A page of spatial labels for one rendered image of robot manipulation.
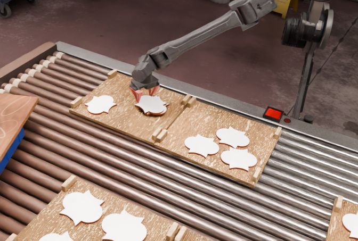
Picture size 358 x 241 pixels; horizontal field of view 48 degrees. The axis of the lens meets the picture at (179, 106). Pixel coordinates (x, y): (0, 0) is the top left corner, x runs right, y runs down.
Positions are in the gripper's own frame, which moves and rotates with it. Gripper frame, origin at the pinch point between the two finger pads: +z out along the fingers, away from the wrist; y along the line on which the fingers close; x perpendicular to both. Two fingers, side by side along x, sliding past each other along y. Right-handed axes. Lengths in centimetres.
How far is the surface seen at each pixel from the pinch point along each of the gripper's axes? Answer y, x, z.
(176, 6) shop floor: 232, 235, 96
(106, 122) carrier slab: -19.8, -1.1, 3.4
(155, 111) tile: -1.9, -10.4, 0.3
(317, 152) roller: 38, -64, 4
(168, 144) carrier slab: -8.5, -26.8, 3.1
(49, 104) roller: -31.6, 25.6, 5.8
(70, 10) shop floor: 119, 291, 98
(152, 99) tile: 2.2, -2.8, 0.3
